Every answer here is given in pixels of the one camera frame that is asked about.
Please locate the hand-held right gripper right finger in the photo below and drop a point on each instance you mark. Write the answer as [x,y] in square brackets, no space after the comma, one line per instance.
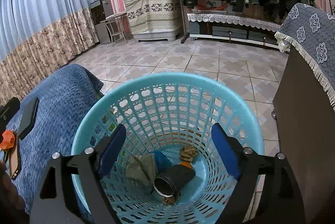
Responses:
[225,150]

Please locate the black ribbed cylinder cup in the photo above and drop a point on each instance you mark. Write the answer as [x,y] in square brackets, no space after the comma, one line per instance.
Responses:
[180,174]

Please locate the blue floral curtain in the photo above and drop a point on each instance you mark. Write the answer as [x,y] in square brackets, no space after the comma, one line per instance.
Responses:
[39,17]

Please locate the orange plastic bag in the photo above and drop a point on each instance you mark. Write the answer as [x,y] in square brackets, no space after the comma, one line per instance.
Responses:
[7,139]

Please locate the blue knitted blanket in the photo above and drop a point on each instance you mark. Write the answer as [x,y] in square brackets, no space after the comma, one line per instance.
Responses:
[60,108]

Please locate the white lace cloth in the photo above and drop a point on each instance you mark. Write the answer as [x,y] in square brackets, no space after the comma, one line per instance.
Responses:
[235,19]

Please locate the person's left hand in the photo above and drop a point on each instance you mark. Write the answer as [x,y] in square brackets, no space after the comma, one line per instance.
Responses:
[10,187]

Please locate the light blue plastic basket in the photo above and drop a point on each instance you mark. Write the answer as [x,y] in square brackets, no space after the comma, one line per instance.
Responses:
[167,78]

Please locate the dark wooden cabinet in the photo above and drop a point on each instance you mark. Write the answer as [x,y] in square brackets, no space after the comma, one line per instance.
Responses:
[301,122]

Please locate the grey water dispenser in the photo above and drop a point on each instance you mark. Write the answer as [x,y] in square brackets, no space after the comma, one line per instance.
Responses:
[103,17]

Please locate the blue plastic bag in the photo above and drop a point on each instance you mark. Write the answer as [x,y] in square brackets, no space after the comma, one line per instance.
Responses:
[162,161]

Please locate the blue fringed patterned cloth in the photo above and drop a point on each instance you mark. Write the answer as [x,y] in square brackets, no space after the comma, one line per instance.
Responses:
[308,30]

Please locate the brown phone case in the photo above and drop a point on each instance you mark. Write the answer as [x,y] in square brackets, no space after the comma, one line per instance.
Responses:
[14,161]

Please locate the tangerine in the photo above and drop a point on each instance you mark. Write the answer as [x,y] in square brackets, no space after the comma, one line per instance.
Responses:
[187,165]

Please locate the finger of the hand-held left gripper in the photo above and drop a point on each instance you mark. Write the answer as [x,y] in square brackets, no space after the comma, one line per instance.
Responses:
[9,111]

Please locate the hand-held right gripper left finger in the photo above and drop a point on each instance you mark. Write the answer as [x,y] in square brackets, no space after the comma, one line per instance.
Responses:
[112,150]

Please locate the black wallet case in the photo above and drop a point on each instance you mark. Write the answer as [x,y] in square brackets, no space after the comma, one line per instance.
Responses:
[27,116]

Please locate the low tv cabinet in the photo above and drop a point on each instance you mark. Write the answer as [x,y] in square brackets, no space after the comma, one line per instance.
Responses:
[227,31]

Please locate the olive cloth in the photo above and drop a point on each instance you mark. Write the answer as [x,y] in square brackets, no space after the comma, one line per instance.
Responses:
[188,153]

